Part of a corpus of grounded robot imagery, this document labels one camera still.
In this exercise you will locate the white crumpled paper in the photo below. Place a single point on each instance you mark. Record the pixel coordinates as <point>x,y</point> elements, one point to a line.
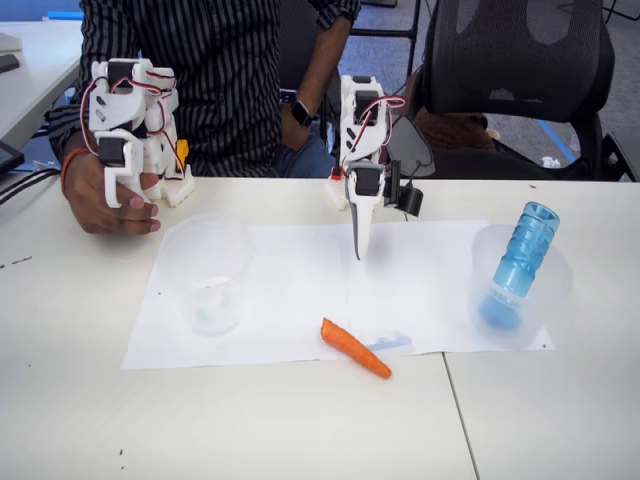
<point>551,162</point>

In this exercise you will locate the blue plastic bottle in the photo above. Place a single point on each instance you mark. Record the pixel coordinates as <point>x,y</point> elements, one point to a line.
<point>525,250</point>

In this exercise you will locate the blue tape piece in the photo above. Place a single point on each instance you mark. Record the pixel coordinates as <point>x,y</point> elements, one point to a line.
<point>387,342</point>

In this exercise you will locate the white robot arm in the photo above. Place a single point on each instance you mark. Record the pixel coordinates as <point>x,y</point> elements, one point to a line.
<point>348,112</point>

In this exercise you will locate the brown bag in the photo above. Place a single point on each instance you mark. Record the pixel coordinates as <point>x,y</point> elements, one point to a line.
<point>450,131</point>

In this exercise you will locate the orange wrist thread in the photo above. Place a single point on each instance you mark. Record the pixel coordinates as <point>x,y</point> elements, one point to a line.
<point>67,167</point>

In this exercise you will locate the grey box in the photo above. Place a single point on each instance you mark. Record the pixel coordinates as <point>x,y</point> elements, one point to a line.
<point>9,44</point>

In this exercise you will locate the white leader arm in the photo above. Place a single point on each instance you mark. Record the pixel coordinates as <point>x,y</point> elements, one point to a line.
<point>120,105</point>

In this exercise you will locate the person left hand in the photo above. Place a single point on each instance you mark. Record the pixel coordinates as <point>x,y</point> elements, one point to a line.
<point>295,135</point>

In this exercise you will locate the person in striped shirt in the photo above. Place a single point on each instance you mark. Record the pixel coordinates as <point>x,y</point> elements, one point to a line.
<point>215,75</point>

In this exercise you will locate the black tablet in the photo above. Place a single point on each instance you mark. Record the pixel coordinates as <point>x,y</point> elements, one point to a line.
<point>9,159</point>

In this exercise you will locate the white paper sheet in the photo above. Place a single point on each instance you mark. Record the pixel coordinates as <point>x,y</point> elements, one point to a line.
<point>280,305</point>
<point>425,290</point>

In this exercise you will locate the right clear plastic cup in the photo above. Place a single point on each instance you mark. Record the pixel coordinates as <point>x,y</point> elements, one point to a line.
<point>550,305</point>

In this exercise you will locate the clear plastic cup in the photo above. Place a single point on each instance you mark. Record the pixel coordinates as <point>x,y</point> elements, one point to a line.
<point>550,305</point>
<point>215,312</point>

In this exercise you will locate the black webcam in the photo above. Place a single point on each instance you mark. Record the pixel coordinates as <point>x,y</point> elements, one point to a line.
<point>411,200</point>

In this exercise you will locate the right forearm striped sleeve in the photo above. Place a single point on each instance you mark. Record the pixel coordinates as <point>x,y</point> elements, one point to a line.
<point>65,130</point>

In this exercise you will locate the dark phone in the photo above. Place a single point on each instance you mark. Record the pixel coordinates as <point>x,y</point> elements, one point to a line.
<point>7,62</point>

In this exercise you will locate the phone with lit screen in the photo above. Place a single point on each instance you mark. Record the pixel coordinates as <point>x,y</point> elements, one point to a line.
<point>287,96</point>

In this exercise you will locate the bare left forearm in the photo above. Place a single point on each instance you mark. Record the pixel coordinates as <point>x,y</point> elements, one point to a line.
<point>320,65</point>

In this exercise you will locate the blue floor tape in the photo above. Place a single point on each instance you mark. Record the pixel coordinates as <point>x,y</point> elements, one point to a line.
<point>555,141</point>

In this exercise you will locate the black mesh office chair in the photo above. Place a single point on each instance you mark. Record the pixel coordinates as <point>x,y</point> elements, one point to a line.
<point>520,50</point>

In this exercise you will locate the orange carrot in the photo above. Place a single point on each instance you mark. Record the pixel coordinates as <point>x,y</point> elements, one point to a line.
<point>355,347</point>

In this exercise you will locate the black chair armrest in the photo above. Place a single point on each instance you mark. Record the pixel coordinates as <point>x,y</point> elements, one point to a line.
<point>412,145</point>
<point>622,157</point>

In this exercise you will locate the black smartwatch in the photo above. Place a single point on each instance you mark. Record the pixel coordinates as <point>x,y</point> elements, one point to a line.
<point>302,112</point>

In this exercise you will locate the left clear plastic cup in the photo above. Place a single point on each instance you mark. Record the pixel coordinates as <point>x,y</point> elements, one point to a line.
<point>215,312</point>

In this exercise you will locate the yellow clamp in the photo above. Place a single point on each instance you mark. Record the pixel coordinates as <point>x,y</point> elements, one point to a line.
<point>182,152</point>

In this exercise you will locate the person right hand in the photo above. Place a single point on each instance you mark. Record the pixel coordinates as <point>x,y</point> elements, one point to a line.
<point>92,210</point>

